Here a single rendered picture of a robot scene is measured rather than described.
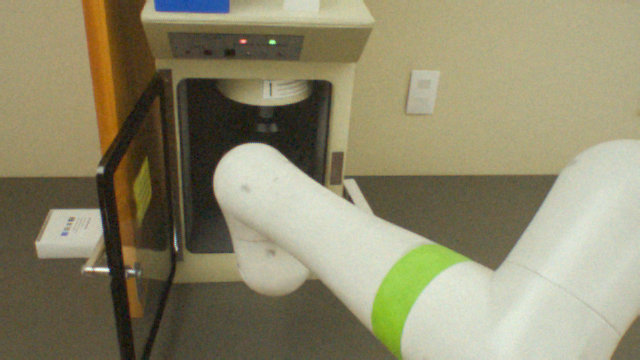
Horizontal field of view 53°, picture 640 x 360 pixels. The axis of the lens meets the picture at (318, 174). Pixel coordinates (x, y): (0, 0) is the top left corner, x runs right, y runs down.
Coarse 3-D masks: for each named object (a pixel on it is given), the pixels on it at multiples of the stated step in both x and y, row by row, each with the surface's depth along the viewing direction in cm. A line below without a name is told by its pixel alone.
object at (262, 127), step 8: (248, 112) 119; (256, 112) 119; (264, 112) 117; (272, 112) 118; (280, 112) 120; (248, 120) 117; (256, 120) 116; (264, 120) 117; (272, 120) 117; (280, 120) 117; (288, 120) 119; (248, 128) 116; (256, 128) 116; (264, 128) 115; (272, 128) 116; (280, 128) 116
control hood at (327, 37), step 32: (256, 0) 93; (320, 0) 95; (352, 0) 96; (160, 32) 89; (192, 32) 89; (224, 32) 89; (256, 32) 90; (288, 32) 90; (320, 32) 90; (352, 32) 91
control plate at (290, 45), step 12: (180, 36) 90; (192, 36) 90; (204, 36) 90; (216, 36) 90; (228, 36) 90; (240, 36) 91; (252, 36) 91; (264, 36) 91; (276, 36) 91; (288, 36) 91; (300, 36) 91; (180, 48) 94; (192, 48) 94; (204, 48) 94; (216, 48) 94; (228, 48) 94; (240, 48) 94; (252, 48) 95; (264, 48) 95; (276, 48) 95; (288, 48) 95; (300, 48) 95
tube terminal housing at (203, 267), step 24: (192, 72) 102; (216, 72) 102; (240, 72) 103; (264, 72) 103; (288, 72) 104; (312, 72) 104; (336, 72) 105; (336, 96) 107; (336, 120) 109; (336, 144) 112; (336, 192) 117; (192, 216) 131; (192, 264) 122; (216, 264) 123
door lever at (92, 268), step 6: (102, 234) 93; (102, 240) 91; (96, 246) 90; (102, 246) 90; (96, 252) 89; (102, 252) 89; (90, 258) 88; (96, 258) 88; (102, 258) 89; (90, 264) 87; (96, 264) 87; (84, 270) 86; (90, 270) 86; (96, 270) 86; (102, 270) 86; (90, 276) 86
